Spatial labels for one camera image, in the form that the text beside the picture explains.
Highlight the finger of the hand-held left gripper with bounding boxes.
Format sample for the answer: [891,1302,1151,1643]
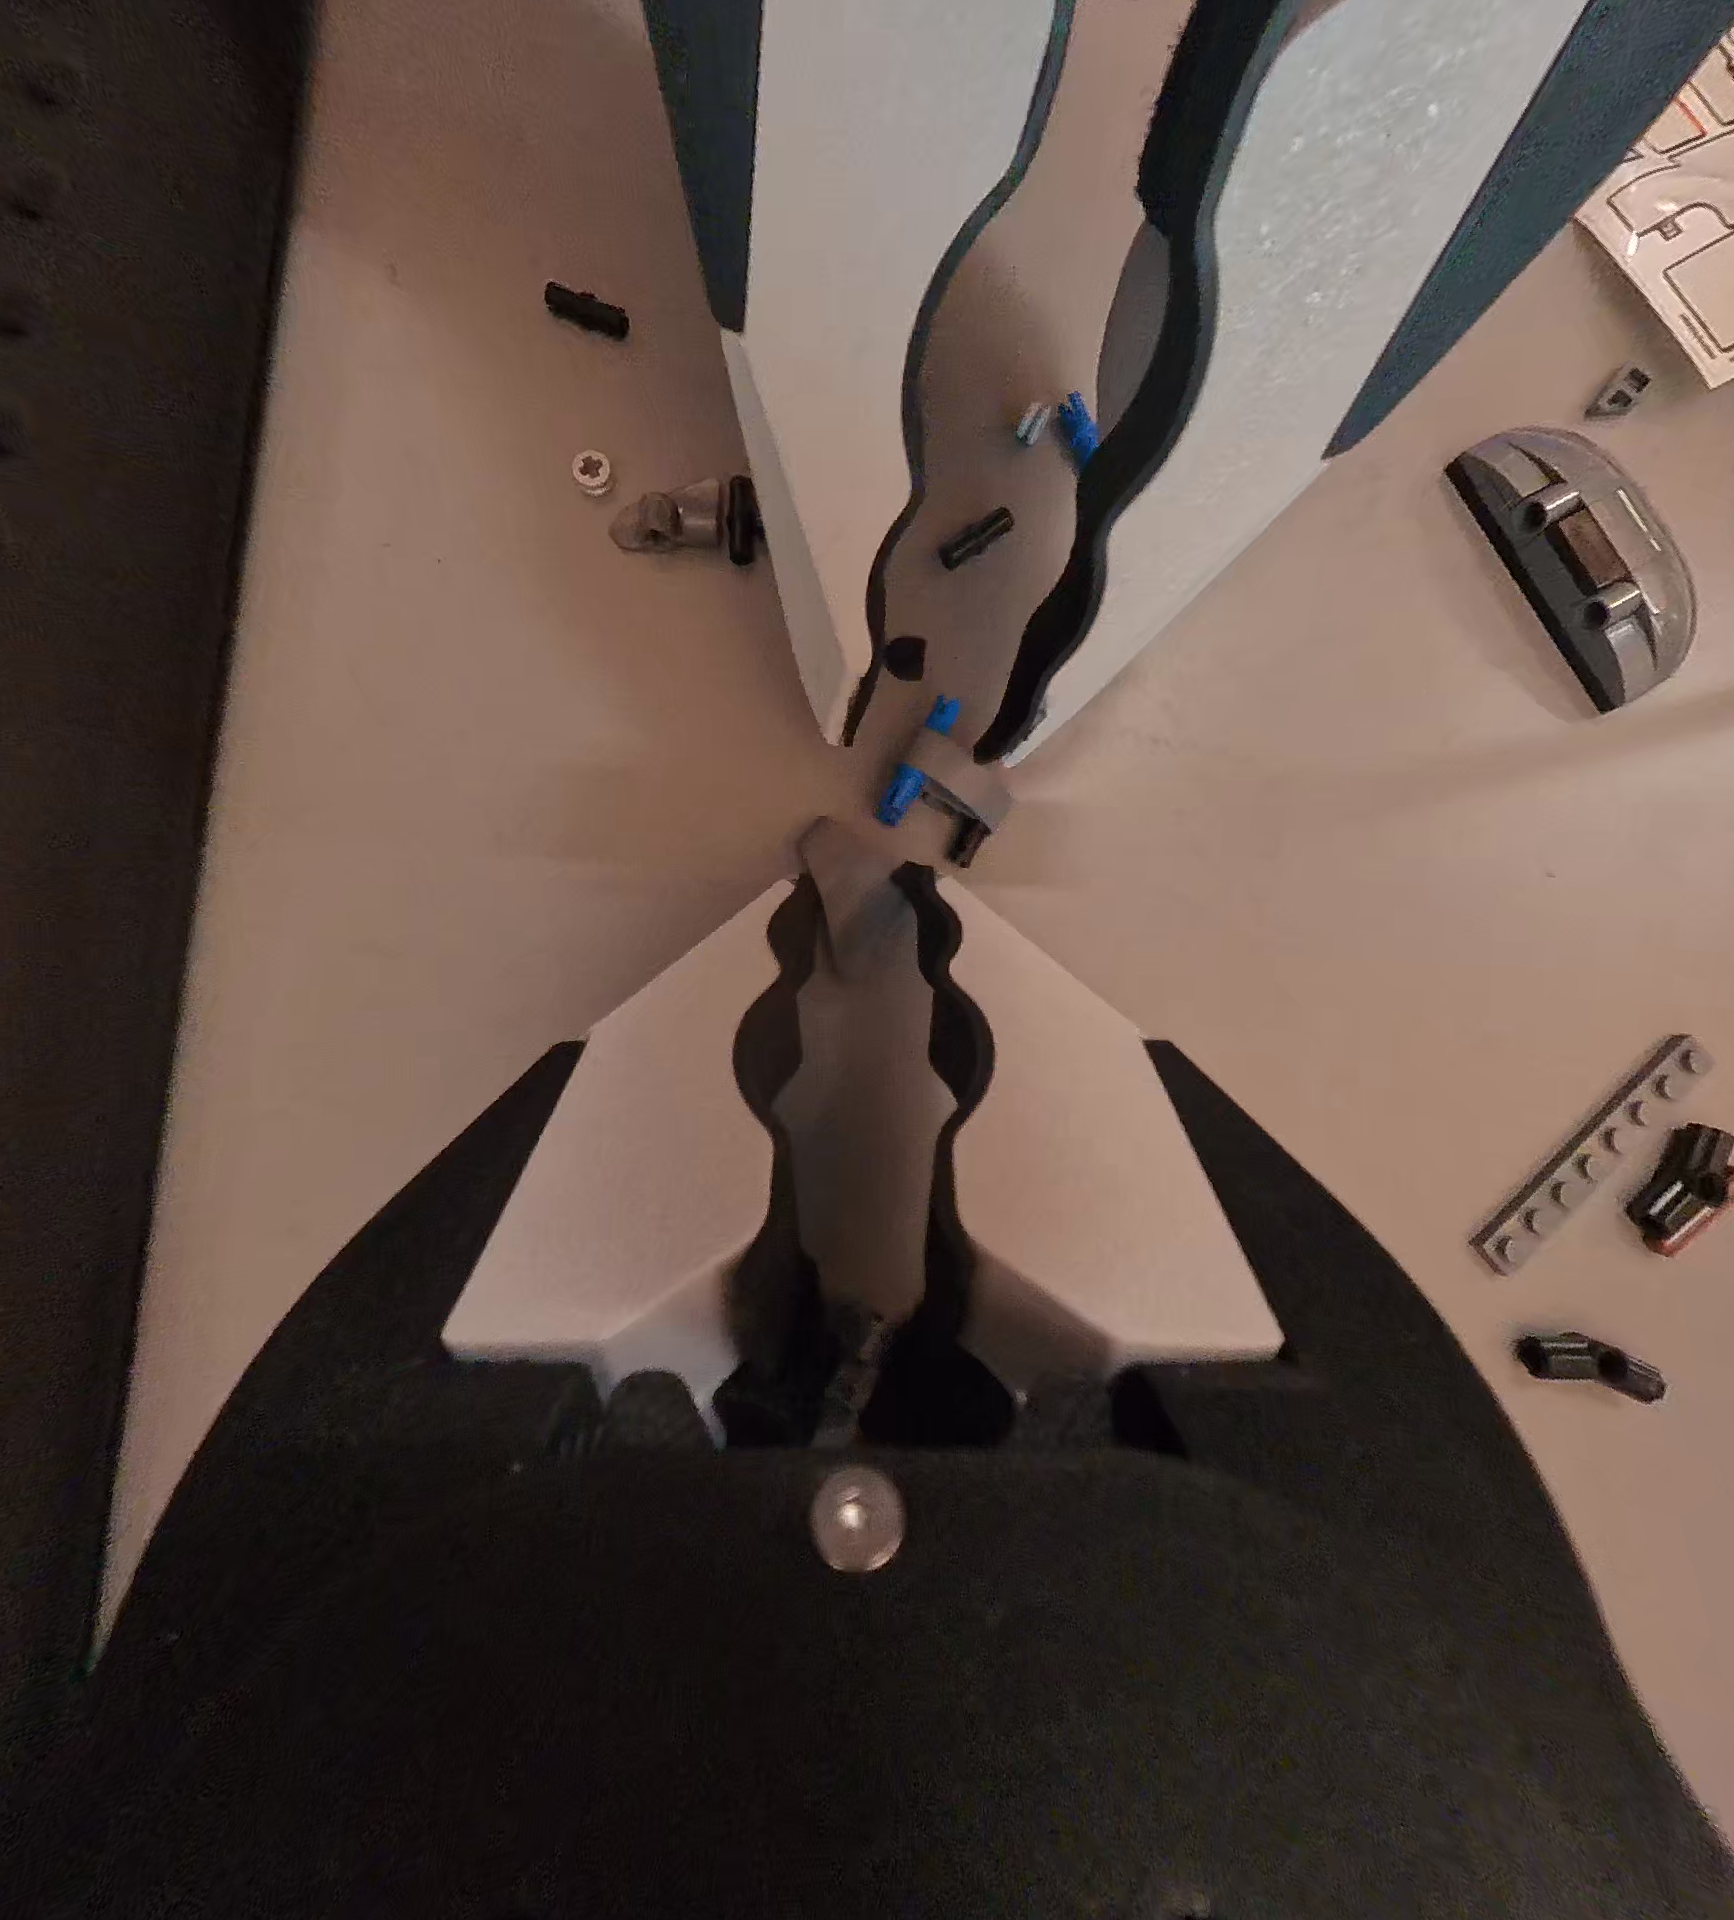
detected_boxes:
[721,0,1077,748]
[973,0,1571,767]

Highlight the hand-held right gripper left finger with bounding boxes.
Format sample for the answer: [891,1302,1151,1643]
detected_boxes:
[436,875,828,1446]

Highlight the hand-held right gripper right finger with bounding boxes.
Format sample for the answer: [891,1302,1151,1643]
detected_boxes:
[866,859,1290,1446]

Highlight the grey liftarm with blue pins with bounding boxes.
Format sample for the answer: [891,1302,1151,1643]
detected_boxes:
[875,692,1017,875]

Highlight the transparent lego canopy piece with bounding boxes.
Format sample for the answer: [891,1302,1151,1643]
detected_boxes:
[1443,426,1705,720]

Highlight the white sticker sheet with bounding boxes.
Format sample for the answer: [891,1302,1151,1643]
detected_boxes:
[1572,0,1734,391]

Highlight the long grey studded plate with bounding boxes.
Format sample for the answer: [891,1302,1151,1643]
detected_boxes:
[1468,1031,1719,1282]

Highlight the black angled connector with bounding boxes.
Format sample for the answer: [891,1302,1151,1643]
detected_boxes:
[1512,1326,1668,1406]

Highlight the black axle connector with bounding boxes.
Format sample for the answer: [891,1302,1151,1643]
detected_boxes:
[1623,1122,1734,1234]

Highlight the brown axle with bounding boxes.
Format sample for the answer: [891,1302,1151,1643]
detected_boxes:
[1646,1170,1734,1254]

